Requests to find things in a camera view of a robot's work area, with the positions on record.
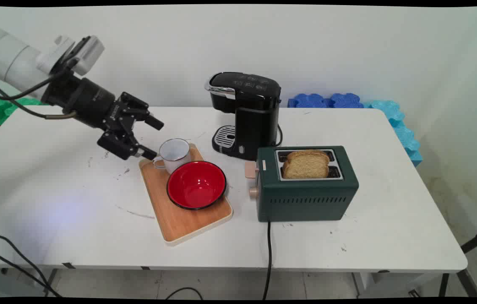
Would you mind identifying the black hanging cable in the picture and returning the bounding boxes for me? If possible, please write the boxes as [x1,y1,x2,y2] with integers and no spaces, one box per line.
[0,230,51,296]

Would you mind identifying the wooden serving tray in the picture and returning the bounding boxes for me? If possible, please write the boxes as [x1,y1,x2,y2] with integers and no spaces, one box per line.
[139,144,234,247]

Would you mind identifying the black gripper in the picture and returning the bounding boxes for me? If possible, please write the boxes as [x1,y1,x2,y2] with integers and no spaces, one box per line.
[43,72,165,161]

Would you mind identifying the black toaster power cable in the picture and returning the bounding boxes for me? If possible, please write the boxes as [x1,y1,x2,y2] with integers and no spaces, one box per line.
[262,220,273,300]

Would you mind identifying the red bowl black rim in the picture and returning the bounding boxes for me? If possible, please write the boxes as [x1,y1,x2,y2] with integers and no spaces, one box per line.
[166,160,227,211]

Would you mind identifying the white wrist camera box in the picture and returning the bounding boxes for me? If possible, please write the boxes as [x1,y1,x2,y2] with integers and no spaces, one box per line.
[37,35,105,76]

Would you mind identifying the black brass-tipped gripper cable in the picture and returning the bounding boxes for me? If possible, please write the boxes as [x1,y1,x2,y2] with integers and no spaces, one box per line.
[0,82,77,120]

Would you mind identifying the black cable with grey tape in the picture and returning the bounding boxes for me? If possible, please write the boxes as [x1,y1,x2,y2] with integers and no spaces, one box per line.
[0,244,64,299]

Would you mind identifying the dark green toaster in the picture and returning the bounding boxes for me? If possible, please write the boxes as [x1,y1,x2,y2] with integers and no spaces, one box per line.
[245,146,359,223]

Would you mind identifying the white enamel mug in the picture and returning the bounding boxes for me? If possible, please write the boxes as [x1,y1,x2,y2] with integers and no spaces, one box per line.
[152,138,191,175]

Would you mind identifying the black camera cable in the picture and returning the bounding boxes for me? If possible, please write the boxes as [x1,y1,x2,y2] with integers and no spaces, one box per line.
[0,63,74,101]

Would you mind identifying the toast slice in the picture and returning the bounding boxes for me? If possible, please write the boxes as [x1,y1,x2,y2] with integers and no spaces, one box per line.
[286,150,331,166]
[282,157,330,179]

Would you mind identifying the black coffee machine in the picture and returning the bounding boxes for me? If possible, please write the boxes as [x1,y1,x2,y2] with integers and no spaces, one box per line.
[204,72,282,161]

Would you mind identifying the dark blue foam block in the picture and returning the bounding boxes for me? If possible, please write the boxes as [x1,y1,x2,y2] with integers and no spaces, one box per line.
[288,93,365,109]

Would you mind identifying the cyan foam block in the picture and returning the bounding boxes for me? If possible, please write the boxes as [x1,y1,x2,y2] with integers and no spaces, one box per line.
[363,100,423,167]

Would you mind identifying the black floor cable loop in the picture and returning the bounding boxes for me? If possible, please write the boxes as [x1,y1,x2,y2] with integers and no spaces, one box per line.
[165,287,203,300]

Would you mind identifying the grey table leg frame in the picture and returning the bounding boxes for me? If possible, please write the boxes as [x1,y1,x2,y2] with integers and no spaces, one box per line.
[352,272,444,299]

